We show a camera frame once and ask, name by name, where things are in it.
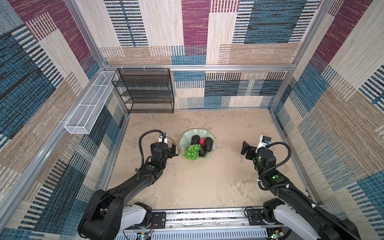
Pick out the light green scalloped bowl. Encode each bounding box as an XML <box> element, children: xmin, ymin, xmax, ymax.
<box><xmin>179</xmin><ymin>129</ymin><xmax>216</xmax><ymax>161</ymax></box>

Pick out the green fake grape bunch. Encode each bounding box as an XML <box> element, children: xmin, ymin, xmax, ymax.
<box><xmin>184</xmin><ymin>144</ymin><xmax>201</xmax><ymax>161</ymax></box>

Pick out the dark fake avocado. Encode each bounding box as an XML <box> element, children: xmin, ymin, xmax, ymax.
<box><xmin>199</xmin><ymin>146</ymin><xmax>206</xmax><ymax>157</ymax></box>
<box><xmin>191</xmin><ymin>135</ymin><xmax>201</xmax><ymax>145</ymax></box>
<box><xmin>204</xmin><ymin>137</ymin><xmax>213</xmax><ymax>152</ymax></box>

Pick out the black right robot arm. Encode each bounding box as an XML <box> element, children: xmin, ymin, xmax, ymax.
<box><xmin>241</xmin><ymin>136</ymin><xmax>360</xmax><ymax>240</ymax></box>

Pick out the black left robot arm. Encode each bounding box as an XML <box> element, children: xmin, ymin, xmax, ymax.
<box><xmin>77</xmin><ymin>130</ymin><xmax>180</xmax><ymax>240</ymax></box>

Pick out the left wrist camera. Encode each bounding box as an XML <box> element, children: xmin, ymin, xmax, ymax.
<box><xmin>158</xmin><ymin>134</ymin><xmax>168</xmax><ymax>144</ymax></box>

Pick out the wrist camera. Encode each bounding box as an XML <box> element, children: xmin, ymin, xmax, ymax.
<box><xmin>158</xmin><ymin>134</ymin><xmax>168</xmax><ymax>144</ymax></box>
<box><xmin>257</xmin><ymin>135</ymin><xmax>272</xmax><ymax>150</ymax></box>

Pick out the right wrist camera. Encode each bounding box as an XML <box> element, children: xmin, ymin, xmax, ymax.
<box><xmin>257</xmin><ymin>135</ymin><xmax>272</xmax><ymax>150</ymax></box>

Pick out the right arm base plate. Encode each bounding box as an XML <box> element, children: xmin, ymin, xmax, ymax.
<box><xmin>246</xmin><ymin>208</ymin><xmax>267</xmax><ymax>226</ymax></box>

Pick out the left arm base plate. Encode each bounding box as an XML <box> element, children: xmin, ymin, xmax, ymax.
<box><xmin>148</xmin><ymin>212</ymin><xmax>167</xmax><ymax>230</ymax></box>

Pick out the black wire shelf rack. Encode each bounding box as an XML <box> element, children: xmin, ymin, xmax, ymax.
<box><xmin>112</xmin><ymin>68</ymin><xmax>175</xmax><ymax>114</ymax></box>

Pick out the aluminium mounting rail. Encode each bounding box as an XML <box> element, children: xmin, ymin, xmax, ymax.
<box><xmin>116</xmin><ymin>207</ymin><xmax>291</xmax><ymax>240</ymax></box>

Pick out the white mesh wall basket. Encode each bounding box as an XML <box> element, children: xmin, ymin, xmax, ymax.
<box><xmin>65</xmin><ymin>71</ymin><xmax>115</xmax><ymax>135</ymax></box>

